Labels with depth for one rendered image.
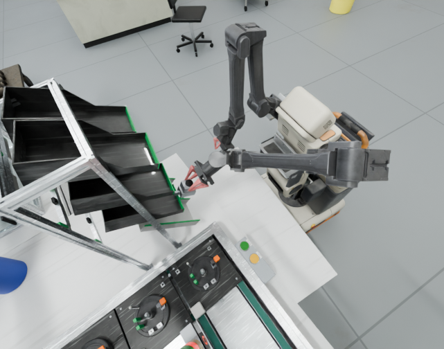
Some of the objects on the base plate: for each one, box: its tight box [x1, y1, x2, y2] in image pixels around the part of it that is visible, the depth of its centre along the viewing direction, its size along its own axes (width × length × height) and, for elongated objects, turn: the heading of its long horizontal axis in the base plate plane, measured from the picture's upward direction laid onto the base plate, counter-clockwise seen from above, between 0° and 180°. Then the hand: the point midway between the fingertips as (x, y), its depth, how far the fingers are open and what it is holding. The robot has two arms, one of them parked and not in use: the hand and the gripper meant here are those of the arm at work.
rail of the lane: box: [208, 221, 313, 349], centre depth 90 cm, size 6×89×11 cm, turn 39°
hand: (188, 185), depth 86 cm, fingers closed on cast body, 4 cm apart
